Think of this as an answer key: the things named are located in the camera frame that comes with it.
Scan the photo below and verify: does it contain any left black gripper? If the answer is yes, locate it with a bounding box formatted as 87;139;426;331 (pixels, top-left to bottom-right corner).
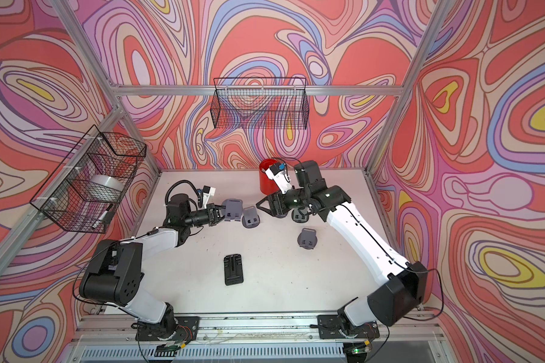
182;206;234;231

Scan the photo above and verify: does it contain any black rectangular phone holder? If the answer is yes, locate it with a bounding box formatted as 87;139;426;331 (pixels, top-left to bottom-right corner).
223;254;244;286

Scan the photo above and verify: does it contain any dark grey phone stand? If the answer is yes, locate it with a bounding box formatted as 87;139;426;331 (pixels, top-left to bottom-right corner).
292;209;310;224

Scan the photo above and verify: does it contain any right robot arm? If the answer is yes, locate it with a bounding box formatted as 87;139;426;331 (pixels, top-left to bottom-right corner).
257;160;439;336

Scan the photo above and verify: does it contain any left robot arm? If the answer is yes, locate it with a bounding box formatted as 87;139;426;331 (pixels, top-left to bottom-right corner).
78;180;225;340

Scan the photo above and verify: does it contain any red pen cup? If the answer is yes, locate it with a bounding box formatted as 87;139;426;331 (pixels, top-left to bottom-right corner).
259;159;279;195

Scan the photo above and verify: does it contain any silver tape roll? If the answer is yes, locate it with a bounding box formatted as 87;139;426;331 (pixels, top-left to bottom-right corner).
86;174;124;204

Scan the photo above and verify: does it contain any black marker in basket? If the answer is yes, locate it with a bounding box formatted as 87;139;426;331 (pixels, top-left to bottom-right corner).
92;204;114;229

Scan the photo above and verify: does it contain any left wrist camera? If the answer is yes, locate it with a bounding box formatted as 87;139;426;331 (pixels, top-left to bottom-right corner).
198;185;216;209

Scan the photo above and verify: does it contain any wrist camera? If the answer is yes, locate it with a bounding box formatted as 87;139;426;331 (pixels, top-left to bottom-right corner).
265;162;294;195
198;185;216;209

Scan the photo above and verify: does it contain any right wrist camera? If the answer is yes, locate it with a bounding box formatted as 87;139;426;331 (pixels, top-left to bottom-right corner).
265;162;294;195

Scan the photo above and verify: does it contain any back wire basket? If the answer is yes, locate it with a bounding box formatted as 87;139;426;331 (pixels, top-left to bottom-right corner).
210;77;310;130

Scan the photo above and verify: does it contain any wire basket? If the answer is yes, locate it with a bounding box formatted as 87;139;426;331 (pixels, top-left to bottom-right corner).
210;77;310;130
30;126;147;234

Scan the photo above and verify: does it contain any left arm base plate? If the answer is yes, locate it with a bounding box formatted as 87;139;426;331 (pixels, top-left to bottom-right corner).
131;316;200;343

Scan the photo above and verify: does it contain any left wire basket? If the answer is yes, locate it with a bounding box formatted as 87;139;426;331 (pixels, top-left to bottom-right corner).
30;126;147;234

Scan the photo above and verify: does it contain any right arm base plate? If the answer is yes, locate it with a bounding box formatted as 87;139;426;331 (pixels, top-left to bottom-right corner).
310;314;381;341

